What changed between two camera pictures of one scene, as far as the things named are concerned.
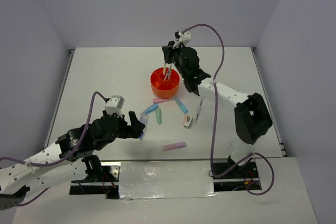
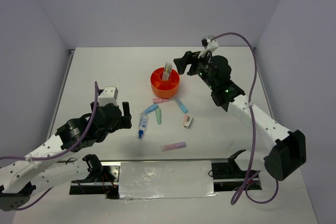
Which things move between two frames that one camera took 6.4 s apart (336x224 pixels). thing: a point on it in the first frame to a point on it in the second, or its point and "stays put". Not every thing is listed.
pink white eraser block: x=187 y=119 stays put
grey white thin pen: x=198 y=110 to x=164 y=75
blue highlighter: x=181 y=106 stays put
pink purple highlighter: x=172 y=146 stays put
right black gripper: x=168 y=51 to x=181 y=63
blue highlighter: x=151 y=108 stays put
